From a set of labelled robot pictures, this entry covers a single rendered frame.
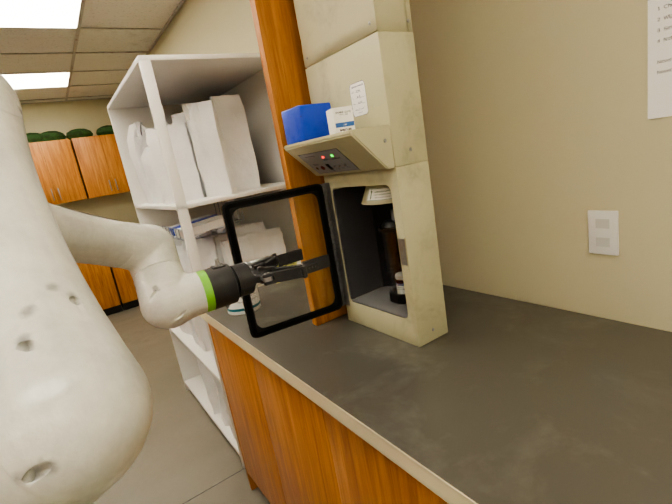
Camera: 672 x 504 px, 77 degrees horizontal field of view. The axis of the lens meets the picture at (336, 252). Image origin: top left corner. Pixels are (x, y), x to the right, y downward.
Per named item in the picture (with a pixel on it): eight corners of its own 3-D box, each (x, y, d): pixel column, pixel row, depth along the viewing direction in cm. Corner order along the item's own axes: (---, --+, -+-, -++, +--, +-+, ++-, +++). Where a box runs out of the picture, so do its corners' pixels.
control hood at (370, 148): (322, 175, 126) (316, 141, 124) (396, 167, 99) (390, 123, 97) (289, 181, 120) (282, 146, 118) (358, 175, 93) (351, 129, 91)
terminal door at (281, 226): (343, 307, 133) (321, 182, 124) (252, 340, 121) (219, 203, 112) (342, 307, 134) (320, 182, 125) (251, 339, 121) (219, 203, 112)
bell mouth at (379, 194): (394, 193, 130) (392, 175, 129) (438, 192, 116) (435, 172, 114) (349, 205, 121) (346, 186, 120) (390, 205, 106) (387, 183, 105)
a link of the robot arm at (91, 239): (-24, 274, 63) (23, 236, 60) (-38, 211, 66) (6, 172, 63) (158, 286, 96) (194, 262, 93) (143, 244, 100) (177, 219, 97)
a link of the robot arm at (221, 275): (208, 308, 97) (220, 317, 89) (196, 260, 94) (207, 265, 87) (233, 300, 100) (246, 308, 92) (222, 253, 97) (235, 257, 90)
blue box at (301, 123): (316, 140, 122) (311, 108, 120) (336, 136, 114) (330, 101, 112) (286, 145, 117) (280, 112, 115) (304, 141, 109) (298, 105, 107)
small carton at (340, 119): (348, 133, 106) (344, 108, 105) (355, 130, 102) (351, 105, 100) (329, 136, 105) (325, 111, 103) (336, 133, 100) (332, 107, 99)
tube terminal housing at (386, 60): (403, 295, 150) (371, 66, 132) (480, 314, 123) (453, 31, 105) (348, 319, 136) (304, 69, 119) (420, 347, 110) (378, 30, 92)
